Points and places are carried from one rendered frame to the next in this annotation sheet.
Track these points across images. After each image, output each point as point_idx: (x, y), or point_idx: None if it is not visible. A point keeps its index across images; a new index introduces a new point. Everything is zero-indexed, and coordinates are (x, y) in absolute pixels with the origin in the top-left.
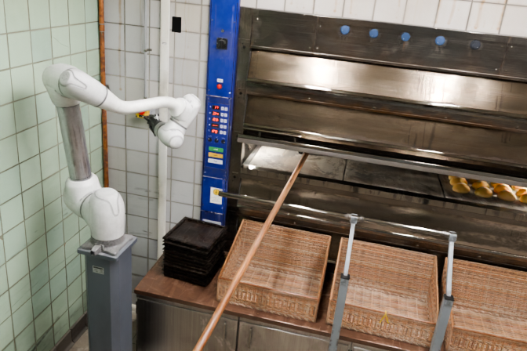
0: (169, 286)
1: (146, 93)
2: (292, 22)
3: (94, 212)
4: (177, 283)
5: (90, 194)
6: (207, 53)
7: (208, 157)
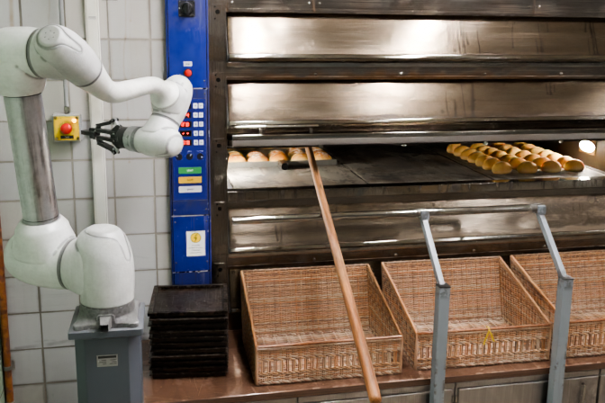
0: (173, 389)
1: (67, 100)
2: None
3: (96, 261)
4: (181, 381)
5: (68, 242)
6: (162, 27)
7: (178, 185)
